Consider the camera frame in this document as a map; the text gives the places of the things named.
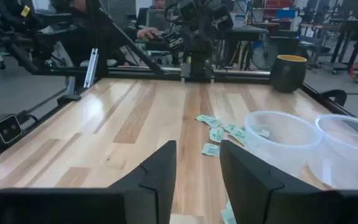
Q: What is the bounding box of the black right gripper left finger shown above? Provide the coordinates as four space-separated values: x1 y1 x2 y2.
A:
108 139 178 224

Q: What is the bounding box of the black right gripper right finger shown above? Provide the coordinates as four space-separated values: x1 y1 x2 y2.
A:
219 139 334 224

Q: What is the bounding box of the black desk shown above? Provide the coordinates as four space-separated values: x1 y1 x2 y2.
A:
225 24 270 71

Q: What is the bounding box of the clear round plastic container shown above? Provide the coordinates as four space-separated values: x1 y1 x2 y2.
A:
308 113 358 191
244 110 323 178

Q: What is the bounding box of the red cabinet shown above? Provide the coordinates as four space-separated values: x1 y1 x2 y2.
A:
264 0 295 19

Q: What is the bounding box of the person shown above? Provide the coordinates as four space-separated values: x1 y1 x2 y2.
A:
50 0 160 68
149 0 167 10

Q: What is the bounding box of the blue box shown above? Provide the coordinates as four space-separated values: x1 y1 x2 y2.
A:
275 9 296 19

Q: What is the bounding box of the person's hand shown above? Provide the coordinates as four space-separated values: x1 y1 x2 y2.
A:
135 27 160 40

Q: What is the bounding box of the black mug yellow inside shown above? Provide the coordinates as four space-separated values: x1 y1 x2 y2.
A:
269 54 308 93

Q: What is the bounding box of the black workshop table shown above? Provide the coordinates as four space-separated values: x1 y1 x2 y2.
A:
329 18 358 74

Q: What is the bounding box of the silver aluminium profile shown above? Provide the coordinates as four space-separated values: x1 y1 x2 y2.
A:
83 47 99 89

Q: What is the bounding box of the black aluminium table frame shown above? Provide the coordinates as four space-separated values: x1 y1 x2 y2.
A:
0 0 356 169

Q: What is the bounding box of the black frame clamp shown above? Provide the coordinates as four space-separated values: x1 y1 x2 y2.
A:
319 89 348 108
57 93 82 106

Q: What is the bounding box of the black table-level camera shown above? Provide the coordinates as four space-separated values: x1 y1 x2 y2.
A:
0 113 24 149

